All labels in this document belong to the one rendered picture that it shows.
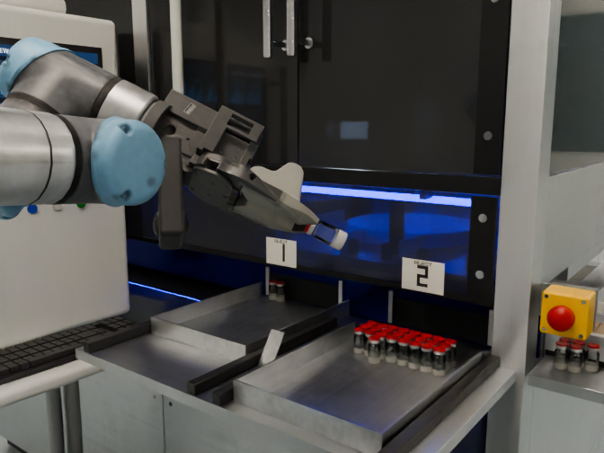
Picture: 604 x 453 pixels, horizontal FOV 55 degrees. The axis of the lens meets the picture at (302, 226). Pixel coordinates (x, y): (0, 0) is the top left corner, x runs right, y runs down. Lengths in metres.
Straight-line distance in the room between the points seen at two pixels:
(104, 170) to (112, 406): 1.51
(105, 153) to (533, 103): 0.71
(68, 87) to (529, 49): 0.69
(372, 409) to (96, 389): 1.24
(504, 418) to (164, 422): 0.99
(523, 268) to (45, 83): 0.77
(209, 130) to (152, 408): 1.26
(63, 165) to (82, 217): 1.04
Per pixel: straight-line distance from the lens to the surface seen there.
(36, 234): 1.47
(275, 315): 1.31
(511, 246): 1.05
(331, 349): 1.12
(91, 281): 1.56
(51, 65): 0.67
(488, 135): 1.04
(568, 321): 1.01
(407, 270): 1.13
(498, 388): 1.03
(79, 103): 0.66
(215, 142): 0.63
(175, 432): 1.75
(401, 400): 0.95
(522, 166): 1.02
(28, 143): 0.47
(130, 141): 0.51
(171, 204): 0.61
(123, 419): 1.93
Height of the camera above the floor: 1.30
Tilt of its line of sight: 10 degrees down
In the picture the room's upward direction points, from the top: straight up
